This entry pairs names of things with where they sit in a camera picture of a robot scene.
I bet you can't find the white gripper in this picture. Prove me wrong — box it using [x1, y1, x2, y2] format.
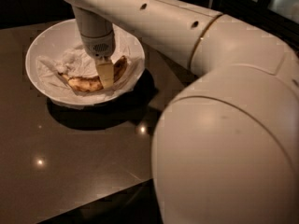
[81, 31, 115, 89]

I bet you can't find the ripe spotted banana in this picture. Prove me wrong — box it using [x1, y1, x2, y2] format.
[60, 56, 128, 92]

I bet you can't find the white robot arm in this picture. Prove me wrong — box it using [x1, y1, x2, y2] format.
[65, 0, 299, 224]

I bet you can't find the white bowl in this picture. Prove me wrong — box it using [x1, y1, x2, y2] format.
[24, 18, 146, 107]

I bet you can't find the white paper towel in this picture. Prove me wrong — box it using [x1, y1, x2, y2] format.
[36, 23, 146, 111]

